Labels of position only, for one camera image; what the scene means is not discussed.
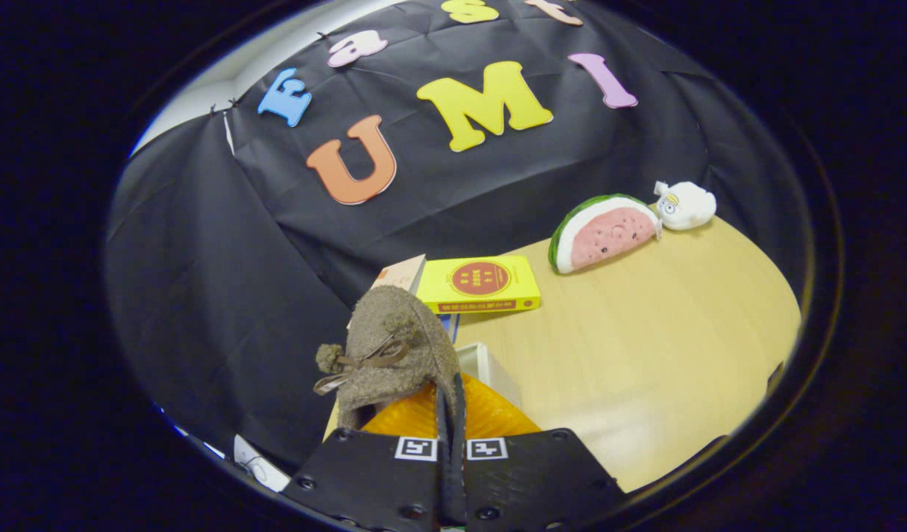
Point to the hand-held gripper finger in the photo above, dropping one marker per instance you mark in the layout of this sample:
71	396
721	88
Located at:
443	432
459	425

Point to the cream storage box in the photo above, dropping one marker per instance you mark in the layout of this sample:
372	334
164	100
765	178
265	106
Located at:
490	369

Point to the brown fuzzy shoe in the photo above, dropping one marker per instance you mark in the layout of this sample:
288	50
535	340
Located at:
394	325

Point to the blue book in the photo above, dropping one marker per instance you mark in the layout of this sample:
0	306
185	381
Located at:
451	325

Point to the yellow book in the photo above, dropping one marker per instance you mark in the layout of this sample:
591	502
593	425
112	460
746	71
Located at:
520	284

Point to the beige book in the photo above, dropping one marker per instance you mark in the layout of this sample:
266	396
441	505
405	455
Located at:
405	275

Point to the white paper sheet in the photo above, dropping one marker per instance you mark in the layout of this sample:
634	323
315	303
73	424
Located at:
257	465

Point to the watermelon slice plush toy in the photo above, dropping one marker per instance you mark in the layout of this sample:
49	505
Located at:
608	236

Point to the white plush toy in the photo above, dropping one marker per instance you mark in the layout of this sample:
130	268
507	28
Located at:
690	207

